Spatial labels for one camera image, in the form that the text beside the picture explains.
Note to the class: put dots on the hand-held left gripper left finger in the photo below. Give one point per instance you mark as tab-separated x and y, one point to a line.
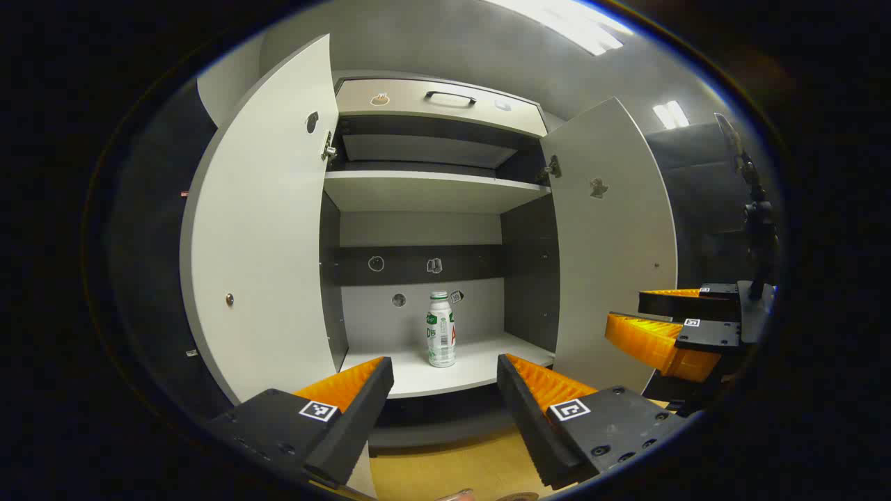
355	424

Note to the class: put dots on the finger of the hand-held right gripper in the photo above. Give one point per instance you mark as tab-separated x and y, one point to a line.
654	344
689	307

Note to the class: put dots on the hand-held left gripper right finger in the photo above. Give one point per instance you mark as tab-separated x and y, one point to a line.
529	424

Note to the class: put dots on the white cabinet door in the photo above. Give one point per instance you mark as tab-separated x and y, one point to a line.
264	243
612	278

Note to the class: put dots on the white bottle with green label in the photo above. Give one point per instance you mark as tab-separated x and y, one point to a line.
440	334

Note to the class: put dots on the white and grey cabinet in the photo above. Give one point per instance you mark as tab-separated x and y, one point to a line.
418	236

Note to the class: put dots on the white cabinet shelf board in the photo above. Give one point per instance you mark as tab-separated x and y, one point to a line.
431	191

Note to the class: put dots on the black backdrop cloth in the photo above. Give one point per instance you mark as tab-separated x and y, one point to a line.
696	202

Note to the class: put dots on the small ceiling light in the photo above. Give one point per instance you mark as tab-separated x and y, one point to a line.
670	115

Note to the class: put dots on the long ceiling light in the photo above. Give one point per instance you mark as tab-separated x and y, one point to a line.
557	24

